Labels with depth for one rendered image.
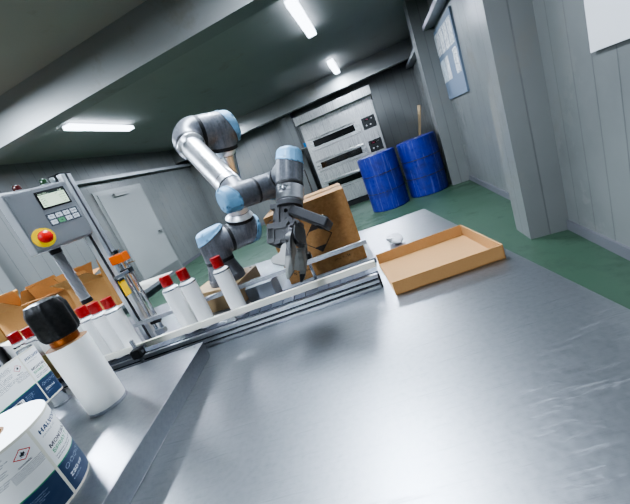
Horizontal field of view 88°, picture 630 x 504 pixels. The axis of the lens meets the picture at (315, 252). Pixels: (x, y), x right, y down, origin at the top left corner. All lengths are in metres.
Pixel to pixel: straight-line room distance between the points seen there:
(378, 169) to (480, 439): 5.18
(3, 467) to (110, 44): 3.31
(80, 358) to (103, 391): 0.10
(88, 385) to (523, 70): 3.00
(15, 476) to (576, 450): 0.77
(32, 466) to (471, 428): 0.67
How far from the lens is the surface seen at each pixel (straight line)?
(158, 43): 3.42
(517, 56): 3.03
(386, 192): 5.61
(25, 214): 1.31
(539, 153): 3.09
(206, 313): 1.10
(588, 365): 0.64
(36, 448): 0.75
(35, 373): 1.18
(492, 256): 0.97
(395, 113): 9.00
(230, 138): 1.27
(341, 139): 7.16
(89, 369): 0.96
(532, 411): 0.57
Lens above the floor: 1.25
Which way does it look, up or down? 15 degrees down
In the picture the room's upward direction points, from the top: 22 degrees counter-clockwise
